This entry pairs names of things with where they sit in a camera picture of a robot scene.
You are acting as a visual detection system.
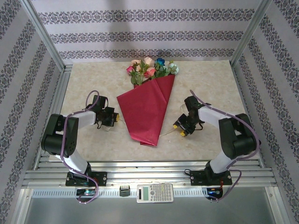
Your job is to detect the beige ribbon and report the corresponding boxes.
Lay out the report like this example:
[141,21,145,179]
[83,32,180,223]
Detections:
[102,105,186,137]

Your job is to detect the dark red wrapping paper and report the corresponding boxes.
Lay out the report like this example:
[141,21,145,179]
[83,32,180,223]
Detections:
[116,75,176,147]

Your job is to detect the coral artificial rose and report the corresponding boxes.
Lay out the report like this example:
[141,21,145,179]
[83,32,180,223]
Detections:
[143,67,157,79]

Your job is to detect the pale mint artificial rose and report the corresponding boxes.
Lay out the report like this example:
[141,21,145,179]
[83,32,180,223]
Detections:
[168,62,179,75]

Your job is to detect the blue artificial rose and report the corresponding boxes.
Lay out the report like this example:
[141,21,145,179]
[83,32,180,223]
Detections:
[155,57,166,70]

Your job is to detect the aluminium mounting rails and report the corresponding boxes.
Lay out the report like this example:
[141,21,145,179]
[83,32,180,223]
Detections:
[22,160,278,189]

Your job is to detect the grey scientific calculator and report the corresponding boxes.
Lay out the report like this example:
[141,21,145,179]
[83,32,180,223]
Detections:
[136,183,175,203]

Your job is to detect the small circuit board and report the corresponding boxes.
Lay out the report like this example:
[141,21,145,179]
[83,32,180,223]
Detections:
[206,188,224,197]
[76,189,97,196]

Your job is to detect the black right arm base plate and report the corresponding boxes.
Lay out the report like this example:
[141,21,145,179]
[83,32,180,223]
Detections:
[190,170,233,187]

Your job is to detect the aluminium side rail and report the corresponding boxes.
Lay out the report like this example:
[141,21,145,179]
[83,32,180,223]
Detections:
[35,65,72,164]

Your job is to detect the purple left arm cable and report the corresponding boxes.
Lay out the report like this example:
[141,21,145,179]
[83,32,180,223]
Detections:
[60,90,109,205]

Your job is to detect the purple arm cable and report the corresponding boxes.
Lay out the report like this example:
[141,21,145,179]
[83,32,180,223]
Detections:
[60,90,109,205]
[189,90,262,203]

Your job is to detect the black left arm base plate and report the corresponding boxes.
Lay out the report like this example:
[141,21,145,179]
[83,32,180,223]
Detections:
[65,171,108,187]

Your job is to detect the perforated metal cable tray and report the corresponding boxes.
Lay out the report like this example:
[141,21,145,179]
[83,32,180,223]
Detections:
[31,188,276,198]

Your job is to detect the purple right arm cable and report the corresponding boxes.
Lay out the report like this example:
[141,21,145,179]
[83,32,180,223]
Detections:
[189,90,262,203]

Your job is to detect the aluminium frame post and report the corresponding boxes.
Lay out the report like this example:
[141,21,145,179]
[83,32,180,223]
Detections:
[20,0,66,72]
[229,0,273,67]

